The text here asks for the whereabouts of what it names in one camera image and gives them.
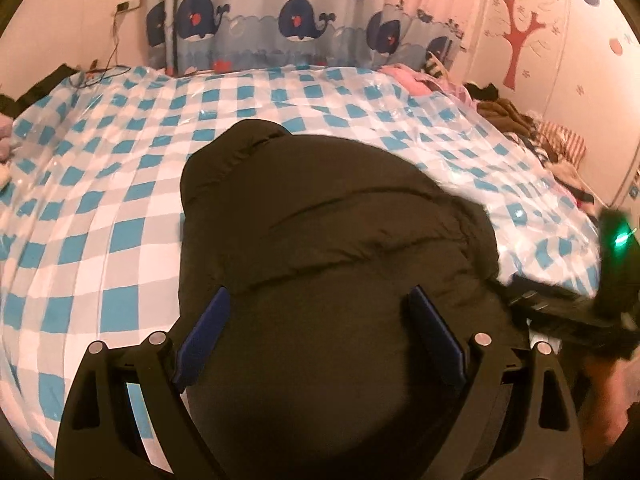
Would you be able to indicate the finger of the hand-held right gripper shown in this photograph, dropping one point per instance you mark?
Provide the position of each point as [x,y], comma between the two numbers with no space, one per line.
[550,305]

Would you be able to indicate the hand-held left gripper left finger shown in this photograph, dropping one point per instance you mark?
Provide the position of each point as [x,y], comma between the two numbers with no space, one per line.
[205,340]

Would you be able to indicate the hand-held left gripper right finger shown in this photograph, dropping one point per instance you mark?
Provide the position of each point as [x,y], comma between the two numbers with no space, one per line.
[434,337]

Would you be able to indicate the black puffer jacket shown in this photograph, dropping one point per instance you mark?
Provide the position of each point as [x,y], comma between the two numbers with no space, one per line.
[325,270]

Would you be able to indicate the person's right forearm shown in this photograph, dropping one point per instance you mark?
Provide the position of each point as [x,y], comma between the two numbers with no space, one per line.
[607,400]

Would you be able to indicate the pile of mixed clothes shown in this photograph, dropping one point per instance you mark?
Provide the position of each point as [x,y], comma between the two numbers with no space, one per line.
[540,135]

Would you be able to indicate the blue checkered bed sheet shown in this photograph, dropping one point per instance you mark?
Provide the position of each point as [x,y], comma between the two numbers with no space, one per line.
[125,160]

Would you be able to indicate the pink crumpled garment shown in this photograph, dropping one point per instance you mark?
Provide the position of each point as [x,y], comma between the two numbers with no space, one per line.
[425,80]

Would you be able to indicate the pink plush toy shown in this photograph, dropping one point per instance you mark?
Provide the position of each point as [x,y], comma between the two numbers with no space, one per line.
[5,150]

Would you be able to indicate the whale print curtain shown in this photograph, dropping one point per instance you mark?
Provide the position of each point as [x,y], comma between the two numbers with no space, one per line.
[300,15]

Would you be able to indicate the red tree wall sticker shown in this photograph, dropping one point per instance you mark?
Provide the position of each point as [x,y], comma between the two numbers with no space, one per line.
[520,35]

